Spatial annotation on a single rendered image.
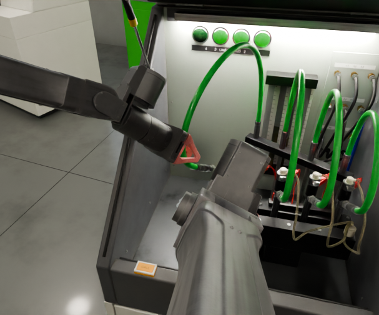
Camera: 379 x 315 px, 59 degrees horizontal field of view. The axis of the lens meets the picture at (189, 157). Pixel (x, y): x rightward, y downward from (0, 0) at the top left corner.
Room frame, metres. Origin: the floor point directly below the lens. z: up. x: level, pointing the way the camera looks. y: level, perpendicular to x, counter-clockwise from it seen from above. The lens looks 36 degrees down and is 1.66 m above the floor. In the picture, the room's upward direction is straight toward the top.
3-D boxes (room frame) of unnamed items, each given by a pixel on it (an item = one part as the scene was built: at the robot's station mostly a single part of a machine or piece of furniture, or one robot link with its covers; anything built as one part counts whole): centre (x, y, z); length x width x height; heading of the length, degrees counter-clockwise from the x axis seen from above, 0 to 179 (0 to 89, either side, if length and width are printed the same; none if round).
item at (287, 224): (0.66, -0.28, 0.91); 0.34 x 0.10 x 0.15; 77
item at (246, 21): (0.95, -0.22, 1.43); 0.54 x 0.03 x 0.02; 77
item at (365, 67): (0.89, -0.46, 1.20); 0.13 x 0.03 x 0.31; 77
